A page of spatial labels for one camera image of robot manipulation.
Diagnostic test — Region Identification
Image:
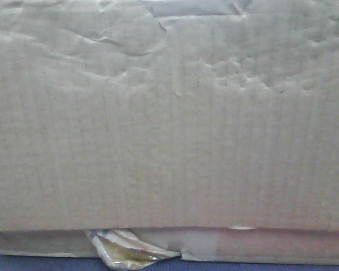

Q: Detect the torn clear packing tape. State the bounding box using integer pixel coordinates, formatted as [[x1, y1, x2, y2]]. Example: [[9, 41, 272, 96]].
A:
[[84, 229, 181, 270]]

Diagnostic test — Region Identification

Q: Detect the large brown cardboard box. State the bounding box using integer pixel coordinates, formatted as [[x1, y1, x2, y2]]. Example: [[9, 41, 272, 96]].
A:
[[0, 1, 339, 265]]

